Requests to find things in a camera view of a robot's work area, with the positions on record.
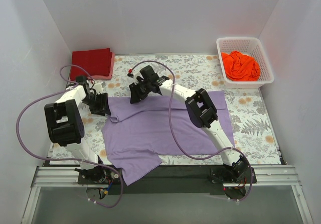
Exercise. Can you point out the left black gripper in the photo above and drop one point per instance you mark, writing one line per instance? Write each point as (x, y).
(99, 104)

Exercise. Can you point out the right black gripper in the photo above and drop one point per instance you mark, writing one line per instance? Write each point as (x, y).
(140, 90)

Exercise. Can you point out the purple t shirt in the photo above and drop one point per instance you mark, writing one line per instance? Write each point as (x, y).
(135, 135)

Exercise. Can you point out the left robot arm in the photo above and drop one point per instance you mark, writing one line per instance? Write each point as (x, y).
(66, 128)

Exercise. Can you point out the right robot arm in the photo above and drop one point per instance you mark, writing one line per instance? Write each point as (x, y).
(202, 113)

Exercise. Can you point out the folded red t shirt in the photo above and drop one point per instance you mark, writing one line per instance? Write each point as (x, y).
(95, 62)

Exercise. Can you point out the orange t shirt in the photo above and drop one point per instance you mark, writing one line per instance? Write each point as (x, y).
(240, 67)

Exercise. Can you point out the white plastic basket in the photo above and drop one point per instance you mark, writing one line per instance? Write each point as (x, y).
(251, 47)

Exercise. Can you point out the floral table mat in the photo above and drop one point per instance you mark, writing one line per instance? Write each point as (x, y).
(252, 130)

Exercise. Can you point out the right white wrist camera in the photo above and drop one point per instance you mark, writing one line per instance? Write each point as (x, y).
(134, 75)

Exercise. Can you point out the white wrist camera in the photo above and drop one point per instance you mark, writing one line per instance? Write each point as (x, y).
(97, 88)
(134, 75)

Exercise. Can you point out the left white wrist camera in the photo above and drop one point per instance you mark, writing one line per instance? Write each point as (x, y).
(97, 88)

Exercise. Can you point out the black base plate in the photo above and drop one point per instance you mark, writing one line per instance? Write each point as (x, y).
(212, 179)

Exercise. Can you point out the aluminium frame rail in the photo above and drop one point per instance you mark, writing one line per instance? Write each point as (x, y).
(266, 175)

